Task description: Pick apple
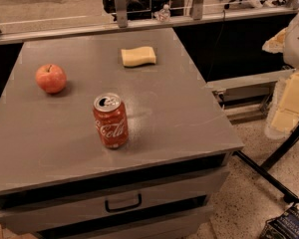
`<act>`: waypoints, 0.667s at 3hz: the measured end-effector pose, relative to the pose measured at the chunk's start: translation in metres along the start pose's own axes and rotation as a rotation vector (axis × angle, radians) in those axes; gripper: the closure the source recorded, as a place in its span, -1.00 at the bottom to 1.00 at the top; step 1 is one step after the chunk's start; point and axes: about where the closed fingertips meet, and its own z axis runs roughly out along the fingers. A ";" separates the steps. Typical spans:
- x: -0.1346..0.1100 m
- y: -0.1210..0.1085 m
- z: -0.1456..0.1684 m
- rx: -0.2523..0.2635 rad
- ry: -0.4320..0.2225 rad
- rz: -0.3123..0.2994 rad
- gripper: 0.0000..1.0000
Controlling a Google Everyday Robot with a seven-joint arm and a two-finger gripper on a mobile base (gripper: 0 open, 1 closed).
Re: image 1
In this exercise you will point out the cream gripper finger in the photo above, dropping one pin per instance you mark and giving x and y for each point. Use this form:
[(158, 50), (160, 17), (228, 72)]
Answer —
[(275, 44), (283, 115)]

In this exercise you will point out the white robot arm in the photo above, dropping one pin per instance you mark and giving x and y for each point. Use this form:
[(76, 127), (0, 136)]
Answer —
[(291, 45)]

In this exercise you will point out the red apple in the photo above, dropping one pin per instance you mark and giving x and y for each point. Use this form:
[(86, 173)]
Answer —
[(51, 78)]

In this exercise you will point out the clear plastic water bottle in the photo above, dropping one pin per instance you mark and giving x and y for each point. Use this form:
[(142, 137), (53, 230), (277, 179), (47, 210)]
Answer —
[(163, 15)]

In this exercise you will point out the dark printed bag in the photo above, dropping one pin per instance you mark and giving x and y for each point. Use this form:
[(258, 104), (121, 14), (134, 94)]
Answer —
[(285, 226)]

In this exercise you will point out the yellow sponge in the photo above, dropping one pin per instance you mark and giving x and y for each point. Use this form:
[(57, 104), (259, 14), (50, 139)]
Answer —
[(138, 56)]

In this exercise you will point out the red Coca-Cola can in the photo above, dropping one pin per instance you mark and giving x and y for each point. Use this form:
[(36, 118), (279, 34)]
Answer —
[(111, 120)]

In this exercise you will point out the grey drawer cabinet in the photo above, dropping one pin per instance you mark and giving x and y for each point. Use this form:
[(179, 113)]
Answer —
[(55, 173)]

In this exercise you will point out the metal railing frame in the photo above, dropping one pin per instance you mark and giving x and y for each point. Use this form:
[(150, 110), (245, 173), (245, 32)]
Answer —
[(32, 20)]

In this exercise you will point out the black drawer handle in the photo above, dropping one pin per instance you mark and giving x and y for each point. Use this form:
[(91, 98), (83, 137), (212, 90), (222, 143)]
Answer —
[(123, 202)]

